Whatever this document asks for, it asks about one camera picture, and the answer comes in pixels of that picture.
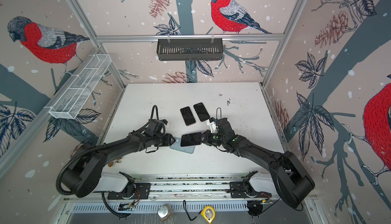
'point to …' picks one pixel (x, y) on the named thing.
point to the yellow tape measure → (208, 213)
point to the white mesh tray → (70, 103)
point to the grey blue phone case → (177, 146)
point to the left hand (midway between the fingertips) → (173, 140)
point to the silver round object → (164, 212)
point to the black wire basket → (190, 49)
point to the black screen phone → (187, 115)
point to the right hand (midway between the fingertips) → (196, 140)
